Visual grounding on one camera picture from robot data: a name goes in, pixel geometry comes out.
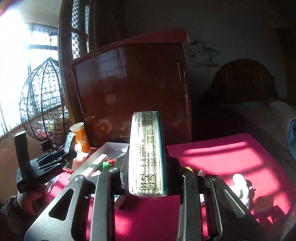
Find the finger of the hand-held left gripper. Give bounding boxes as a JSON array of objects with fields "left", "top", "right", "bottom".
[
  {"left": 53, "top": 133, "right": 77, "bottom": 154},
  {"left": 31, "top": 150, "right": 78, "bottom": 173}
]

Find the red brown wooden cabinet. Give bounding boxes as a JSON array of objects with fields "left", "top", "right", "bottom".
[{"left": 70, "top": 29, "right": 192, "bottom": 149}]

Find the person's left forearm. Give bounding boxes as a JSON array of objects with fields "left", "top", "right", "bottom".
[{"left": 0, "top": 196, "right": 33, "bottom": 241}]

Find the wicker hanging chair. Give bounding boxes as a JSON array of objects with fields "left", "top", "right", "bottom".
[{"left": 19, "top": 57, "right": 72, "bottom": 144}]

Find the white cardboard box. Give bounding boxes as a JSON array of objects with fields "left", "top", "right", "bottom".
[{"left": 68, "top": 142, "right": 130, "bottom": 183}]

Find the blue printed blanket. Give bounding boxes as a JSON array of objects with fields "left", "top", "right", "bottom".
[{"left": 287, "top": 118, "right": 296, "bottom": 160}]

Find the checkered curtain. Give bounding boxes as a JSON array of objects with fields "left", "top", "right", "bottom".
[{"left": 70, "top": 0, "right": 90, "bottom": 61}]

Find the orange paper cup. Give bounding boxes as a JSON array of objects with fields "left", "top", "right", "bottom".
[{"left": 69, "top": 122, "right": 92, "bottom": 153}]

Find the beige rolled quilt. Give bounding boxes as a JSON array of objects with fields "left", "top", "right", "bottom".
[{"left": 269, "top": 100, "right": 296, "bottom": 149}]

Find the pink towel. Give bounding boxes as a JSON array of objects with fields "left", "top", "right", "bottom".
[{"left": 46, "top": 133, "right": 296, "bottom": 241}]

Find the bed mattress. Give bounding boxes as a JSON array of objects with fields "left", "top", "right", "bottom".
[{"left": 196, "top": 102, "right": 296, "bottom": 186}]

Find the ink painting wall poster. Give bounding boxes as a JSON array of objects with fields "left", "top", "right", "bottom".
[{"left": 186, "top": 39, "right": 220, "bottom": 67}]

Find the small blue white medicine box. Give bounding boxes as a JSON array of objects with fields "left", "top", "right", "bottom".
[{"left": 114, "top": 195, "right": 126, "bottom": 209}]

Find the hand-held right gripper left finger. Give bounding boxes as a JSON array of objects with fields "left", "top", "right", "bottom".
[{"left": 24, "top": 152, "right": 130, "bottom": 241}]

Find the wooden door frame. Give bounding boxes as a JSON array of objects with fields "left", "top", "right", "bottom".
[{"left": 58, "top": 0, "right": 90, "bottom": 126}]

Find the person's left hand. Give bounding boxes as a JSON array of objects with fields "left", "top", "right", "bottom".
[{"left": 16, "top": 182, "right": 50, "bottom": 215}]

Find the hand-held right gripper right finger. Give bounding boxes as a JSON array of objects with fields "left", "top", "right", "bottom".
[{"left": 165, "top": 151, "right": 270, "bottom": 241}]

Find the white tissue pack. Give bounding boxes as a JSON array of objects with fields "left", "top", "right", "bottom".
[{"left": 128, "top": 111, "right": 169, "bottom": 198}]

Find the white plush toy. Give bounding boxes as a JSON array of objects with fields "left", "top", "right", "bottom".
[{"left": 232, "top": 173, "right": 255, "bottom": 209}]

